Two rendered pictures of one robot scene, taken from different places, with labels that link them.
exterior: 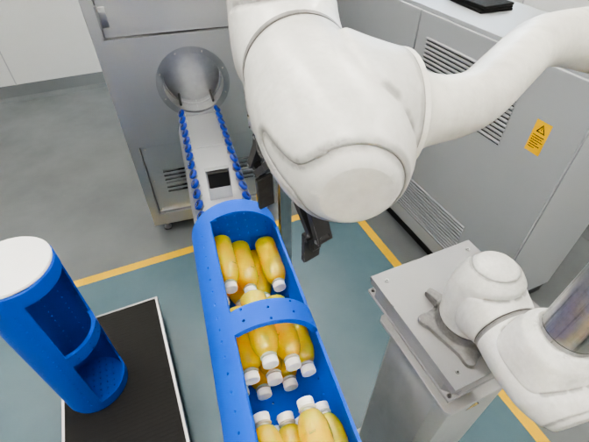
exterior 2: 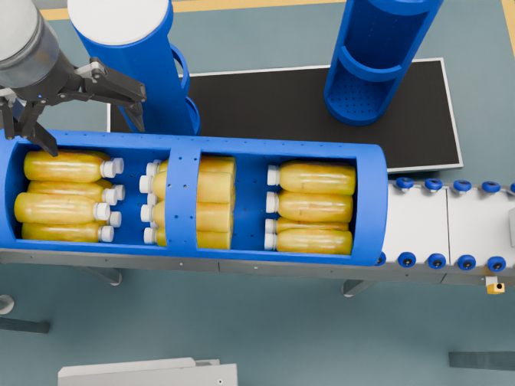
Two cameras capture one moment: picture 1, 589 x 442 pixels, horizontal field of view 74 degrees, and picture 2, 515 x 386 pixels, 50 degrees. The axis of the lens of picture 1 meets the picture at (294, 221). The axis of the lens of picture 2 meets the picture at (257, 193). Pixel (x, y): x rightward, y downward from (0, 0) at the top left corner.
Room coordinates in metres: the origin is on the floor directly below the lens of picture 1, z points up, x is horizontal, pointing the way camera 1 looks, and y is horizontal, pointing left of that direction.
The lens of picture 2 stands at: (0.81, -0.20, 2.34)
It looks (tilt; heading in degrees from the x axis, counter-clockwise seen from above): 74 degrees down; 110
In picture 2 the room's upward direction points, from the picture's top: straight up
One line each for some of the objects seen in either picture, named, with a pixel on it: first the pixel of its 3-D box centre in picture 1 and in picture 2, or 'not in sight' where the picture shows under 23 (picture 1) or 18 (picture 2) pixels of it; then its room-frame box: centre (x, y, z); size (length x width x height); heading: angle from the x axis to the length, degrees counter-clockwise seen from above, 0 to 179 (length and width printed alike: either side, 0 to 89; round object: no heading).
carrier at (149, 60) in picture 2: not in sight; (148, 77); (0.13, 0.55, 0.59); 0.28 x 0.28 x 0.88
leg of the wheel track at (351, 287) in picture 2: not in sight; (361, 280); (1.08, 0.17, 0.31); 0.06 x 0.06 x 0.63; 17
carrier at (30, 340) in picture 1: (60, 336); (376, 42); (0.84, 0.96, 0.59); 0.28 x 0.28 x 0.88
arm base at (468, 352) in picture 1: (459, 316); not in sight; (0.61, -0.46, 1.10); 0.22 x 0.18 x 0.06; 36
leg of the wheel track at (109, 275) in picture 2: not in sight; (94, 267); (0.14, -0.12, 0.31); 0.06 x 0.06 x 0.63; 17
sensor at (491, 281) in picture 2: not in sight; (494, 277); (1.32, 0.18, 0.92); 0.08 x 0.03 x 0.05; 107
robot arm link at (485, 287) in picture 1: (484, 294); not in sight; (0.58, -0.47, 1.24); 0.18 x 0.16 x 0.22; 14
